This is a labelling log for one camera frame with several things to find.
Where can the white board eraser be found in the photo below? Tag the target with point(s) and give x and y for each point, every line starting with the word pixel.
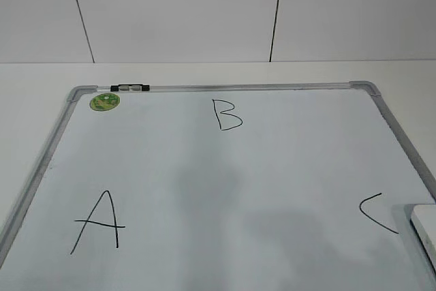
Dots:
pixel 423 219

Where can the round green magnet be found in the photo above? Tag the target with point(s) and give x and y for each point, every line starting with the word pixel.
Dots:
pixel 104 102

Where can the white board with grey frame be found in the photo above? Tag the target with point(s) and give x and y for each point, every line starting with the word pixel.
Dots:
pixel 245 187

